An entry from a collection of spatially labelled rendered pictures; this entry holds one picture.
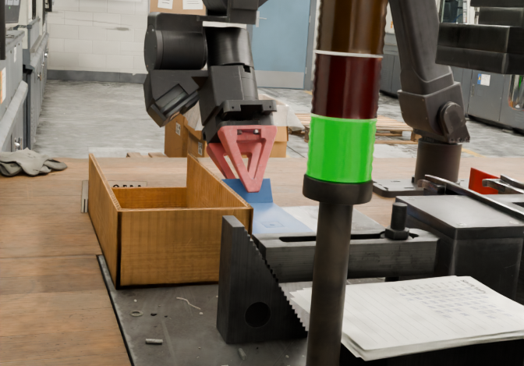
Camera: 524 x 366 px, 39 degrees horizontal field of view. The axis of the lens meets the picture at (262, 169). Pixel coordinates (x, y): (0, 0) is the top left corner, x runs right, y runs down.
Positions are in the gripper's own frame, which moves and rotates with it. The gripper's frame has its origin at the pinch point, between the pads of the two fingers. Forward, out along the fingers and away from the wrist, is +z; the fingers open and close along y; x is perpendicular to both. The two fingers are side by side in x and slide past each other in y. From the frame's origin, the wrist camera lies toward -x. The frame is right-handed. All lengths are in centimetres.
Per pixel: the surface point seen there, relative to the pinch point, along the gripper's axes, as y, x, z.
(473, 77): -624, 536, -288
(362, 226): 8.5, 9.4, 7.1
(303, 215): 4.2, 4.6, 4.5
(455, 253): 29.7, 5.7, 13.9
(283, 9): -877, 417, -513
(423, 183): 16.7, 12.6, 4.8
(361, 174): 44.1, -9.2, 11.1
